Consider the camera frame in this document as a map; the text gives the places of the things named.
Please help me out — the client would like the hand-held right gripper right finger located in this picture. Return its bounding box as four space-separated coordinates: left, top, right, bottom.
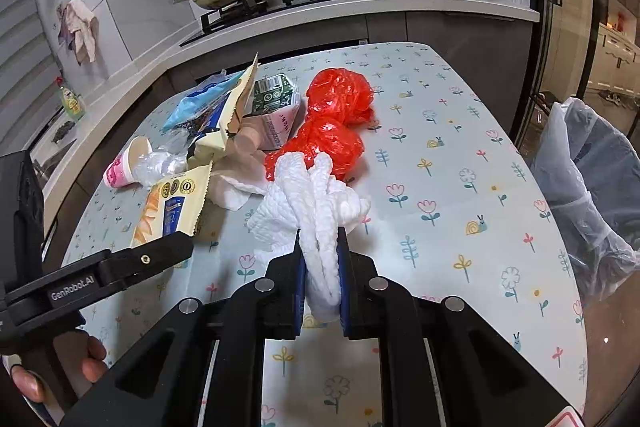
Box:
337 227 586 427

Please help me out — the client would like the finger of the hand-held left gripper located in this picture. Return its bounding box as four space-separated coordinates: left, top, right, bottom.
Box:
99 232 195 295

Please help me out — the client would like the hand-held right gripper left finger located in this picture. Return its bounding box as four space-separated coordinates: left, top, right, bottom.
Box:
60 229 307 427

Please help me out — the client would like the yellow snack packet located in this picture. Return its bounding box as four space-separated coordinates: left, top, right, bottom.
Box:
131 162 215 253

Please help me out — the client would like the white quilted paper towel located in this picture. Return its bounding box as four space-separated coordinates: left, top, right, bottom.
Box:
246 153 372 322

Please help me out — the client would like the pink paper cup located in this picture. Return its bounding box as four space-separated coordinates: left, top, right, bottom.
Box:
103 137 153 188

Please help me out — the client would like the clear plastic wrap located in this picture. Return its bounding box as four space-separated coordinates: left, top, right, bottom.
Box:
132 150 188 186

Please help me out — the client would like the cream zigzag-edged wrapper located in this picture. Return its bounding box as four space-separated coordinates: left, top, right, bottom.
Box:
187 53 261 168

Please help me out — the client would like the red plastic bag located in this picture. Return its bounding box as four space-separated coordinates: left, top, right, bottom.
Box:
265 68 377 181

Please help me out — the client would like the blue snack packet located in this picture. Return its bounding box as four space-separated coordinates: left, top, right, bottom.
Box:
162 74 246 134

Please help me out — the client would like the green and pink milk carton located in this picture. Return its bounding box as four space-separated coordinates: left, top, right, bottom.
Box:
242 73 302 154

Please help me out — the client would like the trash bin with bag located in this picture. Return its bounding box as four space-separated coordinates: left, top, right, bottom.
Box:
530 97 640 304

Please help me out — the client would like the dark waste bin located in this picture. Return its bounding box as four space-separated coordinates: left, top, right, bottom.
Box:
565 119 640 290

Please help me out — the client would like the person's left hand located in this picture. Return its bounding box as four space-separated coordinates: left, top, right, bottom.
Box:
2 332 109 408

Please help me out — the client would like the crumpled white tissue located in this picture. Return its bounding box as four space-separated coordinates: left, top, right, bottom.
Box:
207 157 268 212

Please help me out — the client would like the dark scouring pad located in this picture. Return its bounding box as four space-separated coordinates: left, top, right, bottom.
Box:
52 119 77 142

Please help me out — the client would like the green dish soap bottle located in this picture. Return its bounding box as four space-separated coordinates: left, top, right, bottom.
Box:
56 76 85 122

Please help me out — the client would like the hanging pink dish cloth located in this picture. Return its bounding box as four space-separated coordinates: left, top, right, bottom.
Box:
56 0 99 66

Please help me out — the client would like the grey kitchen cabinet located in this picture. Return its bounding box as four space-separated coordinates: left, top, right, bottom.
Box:
165 12 533 140

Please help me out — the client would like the black gas stove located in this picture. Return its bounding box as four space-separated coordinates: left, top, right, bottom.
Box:
179 0 391 46

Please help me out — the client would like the white kitchen counter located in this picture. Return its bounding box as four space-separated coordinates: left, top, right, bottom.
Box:
30 0 541 218

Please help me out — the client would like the white sideboard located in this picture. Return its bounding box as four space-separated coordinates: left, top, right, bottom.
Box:
597 22 640 72

